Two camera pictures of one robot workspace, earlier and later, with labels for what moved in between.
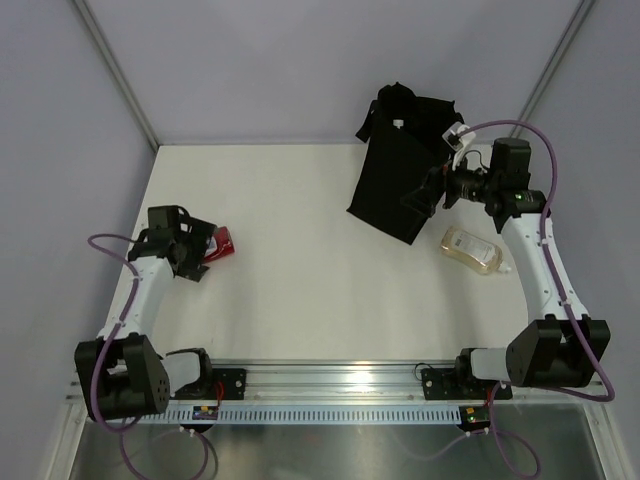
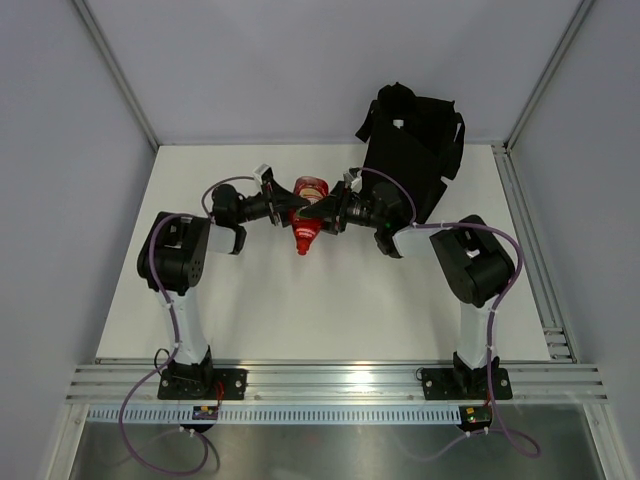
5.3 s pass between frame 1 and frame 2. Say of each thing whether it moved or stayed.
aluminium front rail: stayed
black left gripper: moved
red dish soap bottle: moved
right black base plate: stayed
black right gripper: moved
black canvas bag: stayed
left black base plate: stayed
